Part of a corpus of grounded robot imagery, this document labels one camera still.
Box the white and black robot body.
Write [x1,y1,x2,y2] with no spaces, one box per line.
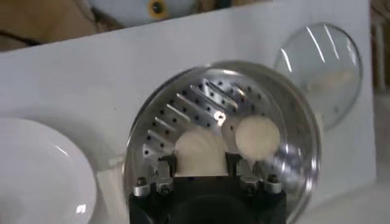
[87,0,199,28]

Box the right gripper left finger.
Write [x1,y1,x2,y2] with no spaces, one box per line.
[132,153,178,198]

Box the white round plate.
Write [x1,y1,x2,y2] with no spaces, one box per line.
[0,117,98,224]

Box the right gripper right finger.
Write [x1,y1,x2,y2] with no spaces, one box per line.
[225,152,283,195]

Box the white steamed baozi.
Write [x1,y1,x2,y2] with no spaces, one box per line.
[235,115,281,161]
[174,127,229,177]

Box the stainless steel steamer basket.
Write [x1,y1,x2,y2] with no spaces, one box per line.
[123,60,323,224]

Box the glass lid with white handle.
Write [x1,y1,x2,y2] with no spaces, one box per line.
[273,23,364,131]

